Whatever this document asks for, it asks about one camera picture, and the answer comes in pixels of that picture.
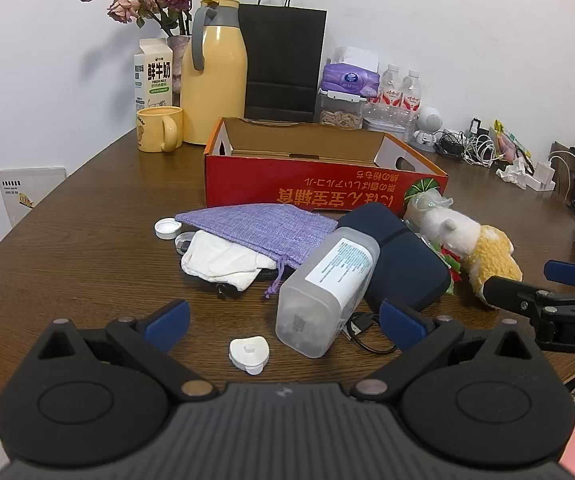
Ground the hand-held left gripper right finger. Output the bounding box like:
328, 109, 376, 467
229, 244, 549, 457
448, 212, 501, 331
350, 299, 533, 402

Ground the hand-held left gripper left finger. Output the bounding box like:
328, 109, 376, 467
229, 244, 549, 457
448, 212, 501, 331
38, 299, 218, 402

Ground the black usb cable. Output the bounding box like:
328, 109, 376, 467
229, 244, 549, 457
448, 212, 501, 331
345, 311, 398, 356

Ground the white yellow plush hamster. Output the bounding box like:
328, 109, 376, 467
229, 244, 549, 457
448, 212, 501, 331
420, 207, 523, 309

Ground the navy blue zip case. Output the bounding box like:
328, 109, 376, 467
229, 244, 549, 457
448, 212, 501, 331
336, 203, 452, 312

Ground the clear plastic bottle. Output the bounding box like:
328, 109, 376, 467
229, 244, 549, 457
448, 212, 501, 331
275, 226, 381, 359

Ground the white screw cap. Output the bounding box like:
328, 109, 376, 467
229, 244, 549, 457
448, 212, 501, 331
155, 217, 181, 240

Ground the iridescent clear plastic cup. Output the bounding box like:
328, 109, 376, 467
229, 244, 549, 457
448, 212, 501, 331
403, 187, 454, 226

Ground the purple drawstring pouch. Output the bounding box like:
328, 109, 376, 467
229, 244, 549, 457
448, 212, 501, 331
174, 203, 339, 301

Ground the red cardboard box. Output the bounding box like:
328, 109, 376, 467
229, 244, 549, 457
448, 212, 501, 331
204, 116, 449, 211

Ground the black pouch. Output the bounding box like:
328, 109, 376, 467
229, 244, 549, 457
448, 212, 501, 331
215, 267, 281, 301

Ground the red green ribbon decoration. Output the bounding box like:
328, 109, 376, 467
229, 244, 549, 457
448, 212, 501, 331
430, 240, 463, 296

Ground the white charger plug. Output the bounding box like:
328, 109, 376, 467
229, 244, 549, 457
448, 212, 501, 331
526, 160, 558, 192

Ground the crumpled white tissue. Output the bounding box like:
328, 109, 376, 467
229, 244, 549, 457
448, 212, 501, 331
496, 157, 535, 188

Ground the colourful snack packet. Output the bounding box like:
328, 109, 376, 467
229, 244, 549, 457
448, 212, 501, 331
492, 120, 531, 163

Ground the white flat box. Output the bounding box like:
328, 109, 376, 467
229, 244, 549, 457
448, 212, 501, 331
0, 166, 67, 228

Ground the white round robot toy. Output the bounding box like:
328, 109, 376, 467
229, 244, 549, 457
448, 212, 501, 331
414, 106, 445, 147

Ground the yellow mug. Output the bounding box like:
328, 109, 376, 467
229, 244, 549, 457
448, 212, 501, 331
136, 106, 184, 153

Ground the clear seed container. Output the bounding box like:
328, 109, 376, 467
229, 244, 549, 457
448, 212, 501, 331
317, 89, 365, 132

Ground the yellow thermos jug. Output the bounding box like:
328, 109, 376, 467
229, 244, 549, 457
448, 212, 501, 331
180, 0, 248, 147

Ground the white green milk carton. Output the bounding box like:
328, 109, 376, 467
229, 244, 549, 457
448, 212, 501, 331
134, 38, 174, 131

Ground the purple tissue pack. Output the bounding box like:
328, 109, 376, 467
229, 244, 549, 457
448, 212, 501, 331
321, 46, 382, 97

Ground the pink flower vase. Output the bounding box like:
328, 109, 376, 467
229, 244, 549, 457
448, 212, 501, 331
166, 34, 192, 93

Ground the black paper bag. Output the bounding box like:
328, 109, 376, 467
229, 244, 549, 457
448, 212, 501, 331
238, 0, 327, 124

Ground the white cable bundle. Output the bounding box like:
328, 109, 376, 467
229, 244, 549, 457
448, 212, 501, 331
462, 135, 498, 166

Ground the black cable bundle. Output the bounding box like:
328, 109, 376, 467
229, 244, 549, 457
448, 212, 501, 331
435, 130, 468, 158

